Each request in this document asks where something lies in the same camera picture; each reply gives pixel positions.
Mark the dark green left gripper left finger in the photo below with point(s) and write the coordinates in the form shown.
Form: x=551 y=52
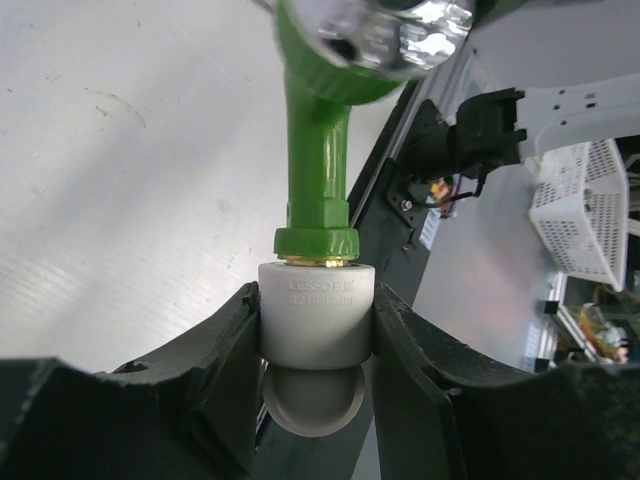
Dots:
x=187 y=410

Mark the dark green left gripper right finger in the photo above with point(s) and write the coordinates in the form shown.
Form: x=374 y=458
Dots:
x=445 y=411

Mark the white plastic elbow fitting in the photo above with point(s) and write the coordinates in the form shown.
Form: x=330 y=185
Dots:
x=315 y=335

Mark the green faucet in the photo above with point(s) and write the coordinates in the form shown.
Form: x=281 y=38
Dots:
x=338 y=55

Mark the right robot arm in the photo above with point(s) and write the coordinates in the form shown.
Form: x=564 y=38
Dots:
x=503 y=127

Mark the white perforated plastic basket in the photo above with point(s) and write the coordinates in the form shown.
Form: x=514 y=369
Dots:
x=580 y=210

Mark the white cable duct right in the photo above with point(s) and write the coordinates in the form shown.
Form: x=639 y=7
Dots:
x=429 y=229

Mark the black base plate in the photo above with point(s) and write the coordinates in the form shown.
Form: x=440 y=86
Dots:
x=382 y=211

